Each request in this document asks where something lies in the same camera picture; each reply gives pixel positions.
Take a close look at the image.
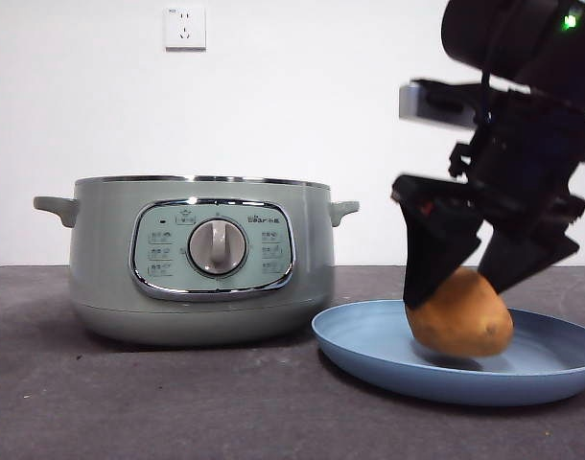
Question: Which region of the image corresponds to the white wall socket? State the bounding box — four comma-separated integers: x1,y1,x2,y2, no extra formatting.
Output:
163,7,208,52

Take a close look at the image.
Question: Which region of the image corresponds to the blue round plate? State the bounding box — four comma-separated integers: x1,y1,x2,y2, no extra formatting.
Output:
311,299,585,407

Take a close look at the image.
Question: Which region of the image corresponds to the pale green electric steamer pot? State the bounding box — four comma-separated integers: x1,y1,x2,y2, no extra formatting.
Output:
33,174,361,347

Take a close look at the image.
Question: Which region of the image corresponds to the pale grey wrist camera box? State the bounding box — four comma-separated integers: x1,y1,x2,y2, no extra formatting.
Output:
398,80,481,128

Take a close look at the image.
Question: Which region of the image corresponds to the brown potato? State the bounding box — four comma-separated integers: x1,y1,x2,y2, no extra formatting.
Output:
405,266,515,358

